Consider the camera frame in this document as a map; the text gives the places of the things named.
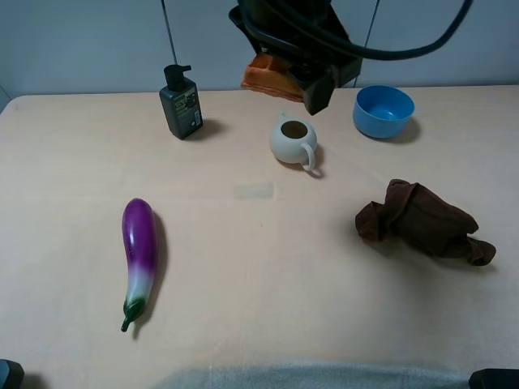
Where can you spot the white ceramic teapot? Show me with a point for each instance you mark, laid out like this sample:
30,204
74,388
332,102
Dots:
294,141

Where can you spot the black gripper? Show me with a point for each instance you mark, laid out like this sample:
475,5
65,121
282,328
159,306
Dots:
317,69

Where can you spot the purple toy eggplant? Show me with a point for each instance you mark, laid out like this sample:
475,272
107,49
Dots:
140,242

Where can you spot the dark soap dispenser bottle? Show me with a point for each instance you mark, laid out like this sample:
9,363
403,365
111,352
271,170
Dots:
180,102

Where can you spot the blue plastic bowl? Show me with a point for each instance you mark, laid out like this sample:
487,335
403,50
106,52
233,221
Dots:
382,112

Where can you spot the orange toy waffle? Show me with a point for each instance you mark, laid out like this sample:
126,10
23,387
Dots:
270,75

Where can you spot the brown crumpled cloth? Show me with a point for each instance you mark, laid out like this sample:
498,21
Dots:
424,221

